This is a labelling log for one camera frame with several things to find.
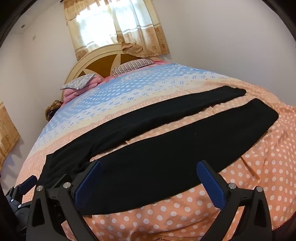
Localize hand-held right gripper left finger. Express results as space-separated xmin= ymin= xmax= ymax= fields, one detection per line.
xmin=27 ymin=160 xmax=102 ymax=241

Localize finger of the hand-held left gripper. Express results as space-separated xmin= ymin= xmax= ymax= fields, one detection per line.
xmin=17 ymin=175 xmax=38 ymax=195

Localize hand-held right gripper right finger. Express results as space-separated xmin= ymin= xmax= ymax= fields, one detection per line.
xmin=196 ymin=160 xmax=273 ymax=241

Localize black pants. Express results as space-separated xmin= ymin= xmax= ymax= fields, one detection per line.
xmin=38 ymin=86 xmax=279 ymax=216

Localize polka dot bed blanket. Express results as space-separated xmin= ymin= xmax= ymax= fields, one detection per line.
xmin=0 ymin=62 xmax=296 ymax=241

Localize wooden patterned cabinet panel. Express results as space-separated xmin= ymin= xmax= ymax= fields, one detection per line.
xmin=0 ymin=101 xmax=21 ymax=164

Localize dark maroon cloth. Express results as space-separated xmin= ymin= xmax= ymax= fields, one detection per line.
xmin=272 ymin=218 xmax=294 ymax=233

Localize folded pink blanket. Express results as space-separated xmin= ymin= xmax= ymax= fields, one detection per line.
xmin=63 ymin=76 xmax=104 ymax=103

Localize grey floral pillow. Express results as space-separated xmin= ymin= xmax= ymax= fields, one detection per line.
xmin=60 ymin=73 xmax=96 ymax=90

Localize cream and wood headboard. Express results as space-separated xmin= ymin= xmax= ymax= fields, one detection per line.
xmin=61 ymin=44 xmax=139 ymax=102

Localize striped pillow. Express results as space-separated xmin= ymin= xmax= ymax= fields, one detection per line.
xmin=112 ymin=59 xmax=155 ymax=77

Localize beige patterned curtain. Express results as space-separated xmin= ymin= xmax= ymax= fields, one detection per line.
xmin=60 ymin=0 xmax=170 ymax=61

